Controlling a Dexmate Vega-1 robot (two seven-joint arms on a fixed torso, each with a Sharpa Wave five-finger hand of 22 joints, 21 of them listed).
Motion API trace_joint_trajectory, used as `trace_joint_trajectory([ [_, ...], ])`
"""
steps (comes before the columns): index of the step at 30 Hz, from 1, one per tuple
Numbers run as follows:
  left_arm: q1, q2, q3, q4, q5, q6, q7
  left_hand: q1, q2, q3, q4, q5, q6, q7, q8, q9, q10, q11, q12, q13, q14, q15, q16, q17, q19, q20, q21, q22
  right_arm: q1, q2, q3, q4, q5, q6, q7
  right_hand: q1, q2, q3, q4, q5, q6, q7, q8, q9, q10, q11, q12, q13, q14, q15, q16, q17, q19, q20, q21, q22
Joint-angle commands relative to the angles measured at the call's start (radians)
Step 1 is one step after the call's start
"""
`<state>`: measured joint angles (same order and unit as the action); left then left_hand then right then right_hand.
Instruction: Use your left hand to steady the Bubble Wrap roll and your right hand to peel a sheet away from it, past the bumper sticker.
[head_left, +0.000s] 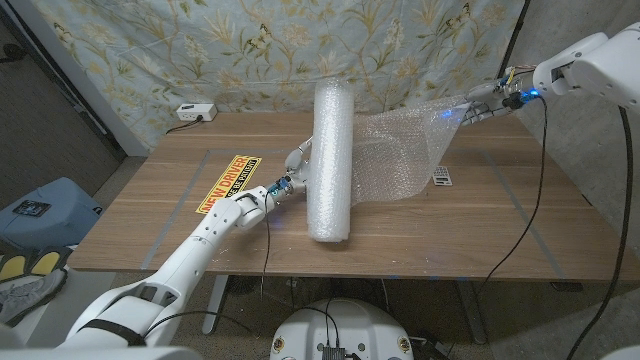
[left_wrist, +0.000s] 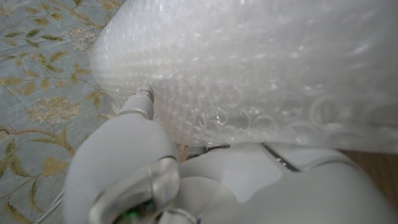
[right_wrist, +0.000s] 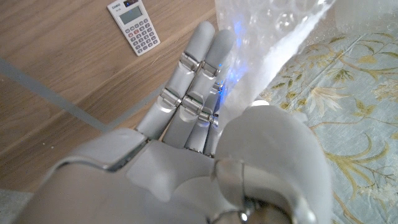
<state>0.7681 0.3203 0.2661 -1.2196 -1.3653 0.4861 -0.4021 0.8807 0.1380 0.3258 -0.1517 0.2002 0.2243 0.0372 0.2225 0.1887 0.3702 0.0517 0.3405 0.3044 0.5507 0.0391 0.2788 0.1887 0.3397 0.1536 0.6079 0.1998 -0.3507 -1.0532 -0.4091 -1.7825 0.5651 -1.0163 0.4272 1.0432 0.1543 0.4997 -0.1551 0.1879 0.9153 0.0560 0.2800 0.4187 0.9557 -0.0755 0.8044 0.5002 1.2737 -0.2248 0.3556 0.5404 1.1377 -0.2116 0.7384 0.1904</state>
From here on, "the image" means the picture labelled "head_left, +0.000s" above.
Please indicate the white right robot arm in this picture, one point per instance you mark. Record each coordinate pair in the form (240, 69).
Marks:
(600, 65)

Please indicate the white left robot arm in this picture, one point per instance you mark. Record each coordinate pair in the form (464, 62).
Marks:
(200, 245)

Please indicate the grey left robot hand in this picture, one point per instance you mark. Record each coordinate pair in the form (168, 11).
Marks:
(296, 172)

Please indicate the small grey calculator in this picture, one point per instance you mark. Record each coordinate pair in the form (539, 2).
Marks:
(444, 176)

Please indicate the grey table leg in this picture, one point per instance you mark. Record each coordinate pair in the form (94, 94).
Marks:
(472, 315)

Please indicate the grey sneaker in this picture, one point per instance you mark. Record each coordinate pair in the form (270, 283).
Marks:
(27, 297)

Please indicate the yellow new driver bumper sticker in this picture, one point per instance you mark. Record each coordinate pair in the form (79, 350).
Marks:
(227, 185)

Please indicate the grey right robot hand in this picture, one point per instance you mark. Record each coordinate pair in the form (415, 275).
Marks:
(492, 97)

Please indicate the black label card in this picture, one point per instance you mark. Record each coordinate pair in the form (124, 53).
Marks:
(31, 208)

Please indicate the yellow and black pad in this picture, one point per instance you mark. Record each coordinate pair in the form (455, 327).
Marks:
(35, 262)

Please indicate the floral printed backdrop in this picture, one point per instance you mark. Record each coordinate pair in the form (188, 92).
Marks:
(250, 50)

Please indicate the white power strip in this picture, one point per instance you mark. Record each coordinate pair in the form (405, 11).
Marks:
(196, 112)

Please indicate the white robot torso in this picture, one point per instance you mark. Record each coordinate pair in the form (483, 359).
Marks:
(345, 325)

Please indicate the white table leg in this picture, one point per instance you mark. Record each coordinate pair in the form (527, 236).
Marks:
(215, 305)

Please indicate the blue plastic storage bin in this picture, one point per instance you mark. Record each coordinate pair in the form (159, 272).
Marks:
(60, 220)

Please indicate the black backdrop stand pole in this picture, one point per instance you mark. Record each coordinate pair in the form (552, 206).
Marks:
(510, 40)

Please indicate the clear bubble wrap roll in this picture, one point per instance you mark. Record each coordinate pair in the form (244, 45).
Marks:
(330, 165)

